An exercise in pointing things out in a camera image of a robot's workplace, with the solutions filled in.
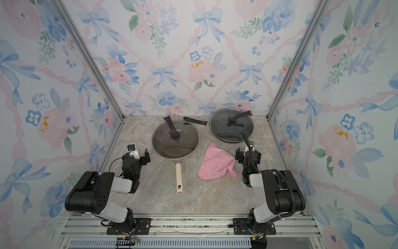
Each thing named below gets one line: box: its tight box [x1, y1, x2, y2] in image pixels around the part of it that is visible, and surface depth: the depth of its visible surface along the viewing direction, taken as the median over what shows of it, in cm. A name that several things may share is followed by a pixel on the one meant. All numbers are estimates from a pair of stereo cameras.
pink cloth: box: [197, 142, 238, 181], surface depth 94 cm
